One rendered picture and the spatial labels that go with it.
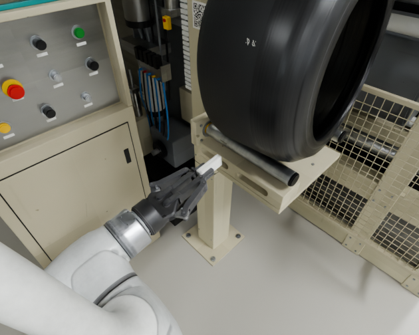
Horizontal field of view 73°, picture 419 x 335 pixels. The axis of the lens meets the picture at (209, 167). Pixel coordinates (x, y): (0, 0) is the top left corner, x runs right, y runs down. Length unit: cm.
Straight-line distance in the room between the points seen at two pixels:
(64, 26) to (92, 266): 70
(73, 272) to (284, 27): 56
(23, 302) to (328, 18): 58
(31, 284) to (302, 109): 51
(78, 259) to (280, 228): 142
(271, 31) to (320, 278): 139
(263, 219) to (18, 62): 146
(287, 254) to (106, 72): 131
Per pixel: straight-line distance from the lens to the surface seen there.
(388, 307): 180
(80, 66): 106
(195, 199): 62
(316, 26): 57
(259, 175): 87
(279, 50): 56
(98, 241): 58
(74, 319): 39
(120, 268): 57
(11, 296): 35
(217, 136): 93
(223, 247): 170
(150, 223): 59
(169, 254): 170
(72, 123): 111
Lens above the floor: 147
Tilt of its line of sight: 44 degrees down
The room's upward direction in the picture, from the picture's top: straight up
